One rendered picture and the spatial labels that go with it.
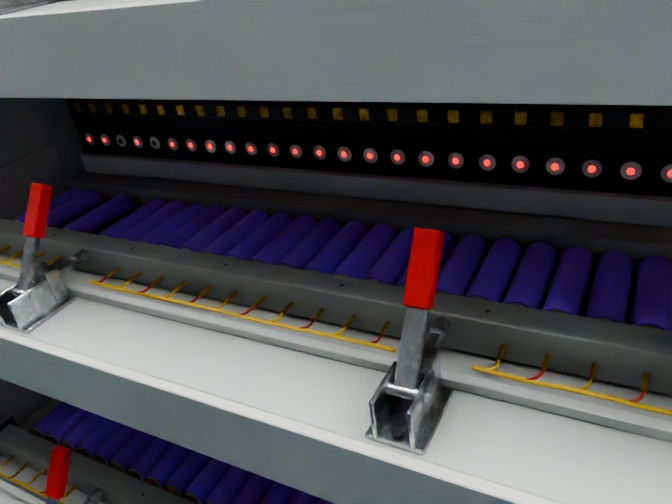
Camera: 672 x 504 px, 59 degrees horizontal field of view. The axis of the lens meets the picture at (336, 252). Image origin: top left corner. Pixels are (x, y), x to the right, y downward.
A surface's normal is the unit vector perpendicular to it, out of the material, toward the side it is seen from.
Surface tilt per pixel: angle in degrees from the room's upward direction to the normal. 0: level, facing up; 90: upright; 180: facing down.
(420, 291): 75
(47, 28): 110
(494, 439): 20
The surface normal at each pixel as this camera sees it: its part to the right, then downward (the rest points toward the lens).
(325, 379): -0.14, -0.86
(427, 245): -0.46, -0.09
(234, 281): -0.46, 0.50
